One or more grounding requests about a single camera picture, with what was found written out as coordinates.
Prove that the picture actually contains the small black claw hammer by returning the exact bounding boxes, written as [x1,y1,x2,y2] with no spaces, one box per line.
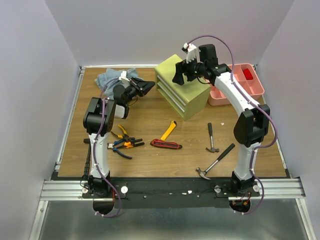
[206,122,220,153]

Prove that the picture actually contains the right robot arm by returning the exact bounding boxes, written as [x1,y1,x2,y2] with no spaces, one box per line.
[172,43,270,196]

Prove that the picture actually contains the red black utility knife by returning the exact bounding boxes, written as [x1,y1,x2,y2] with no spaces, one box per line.
[150,139,183,150]

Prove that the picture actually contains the yellow handled pliers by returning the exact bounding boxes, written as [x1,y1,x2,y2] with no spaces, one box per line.
[111,124,136,143]

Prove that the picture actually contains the yellow utility knife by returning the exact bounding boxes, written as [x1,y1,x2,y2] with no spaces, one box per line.
[160,120,177,141]

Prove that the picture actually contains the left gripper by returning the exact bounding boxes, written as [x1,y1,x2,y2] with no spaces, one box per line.
[123,77,155,105]

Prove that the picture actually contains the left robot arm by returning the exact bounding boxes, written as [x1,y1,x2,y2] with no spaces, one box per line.
[83,77,156,198]

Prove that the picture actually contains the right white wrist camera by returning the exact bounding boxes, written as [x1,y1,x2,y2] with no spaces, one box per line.
[182,42,197,64]

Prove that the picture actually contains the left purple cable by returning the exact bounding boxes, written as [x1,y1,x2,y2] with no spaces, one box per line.
[91,77,123,219]

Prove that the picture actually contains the blue handled pliers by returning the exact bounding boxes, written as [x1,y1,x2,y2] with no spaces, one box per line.
[107,137,136,160]

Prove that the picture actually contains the green metal tool chest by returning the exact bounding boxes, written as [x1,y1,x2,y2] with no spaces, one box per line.
[154,54,211,121]

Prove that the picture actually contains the pink divided organizer tray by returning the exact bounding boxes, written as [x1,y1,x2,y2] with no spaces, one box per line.
[208,63,265,106]

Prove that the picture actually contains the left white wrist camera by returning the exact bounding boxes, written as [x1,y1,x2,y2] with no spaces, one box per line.
[118,70,130,83]

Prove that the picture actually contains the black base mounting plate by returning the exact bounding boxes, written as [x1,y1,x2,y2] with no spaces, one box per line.
[80,177,260,209]

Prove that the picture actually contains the purple cable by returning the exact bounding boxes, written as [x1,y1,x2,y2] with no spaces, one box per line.
[91,77,123,219]
[187,34,279,216]

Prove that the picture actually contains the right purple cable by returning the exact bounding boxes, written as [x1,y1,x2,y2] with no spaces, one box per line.
[187,34,279,216]

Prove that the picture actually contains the blue grey cloth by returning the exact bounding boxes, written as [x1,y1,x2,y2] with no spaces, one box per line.
[94,68,142,100]

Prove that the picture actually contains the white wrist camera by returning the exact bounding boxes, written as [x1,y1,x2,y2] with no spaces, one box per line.
[182,42,197,64]
[118,70,130,83]

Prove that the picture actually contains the black t-handle tool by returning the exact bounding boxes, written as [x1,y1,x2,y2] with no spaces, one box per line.
[82,138,91,179]

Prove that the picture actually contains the orange black handled pliers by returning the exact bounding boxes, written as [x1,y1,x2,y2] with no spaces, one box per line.
[117,138,145,149]

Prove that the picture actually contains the large black claw hammer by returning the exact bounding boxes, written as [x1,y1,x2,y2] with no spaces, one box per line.
[195,143,236,180]

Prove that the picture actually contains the red item in tray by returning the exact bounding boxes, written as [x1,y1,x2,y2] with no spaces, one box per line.
[242,68,254,80]

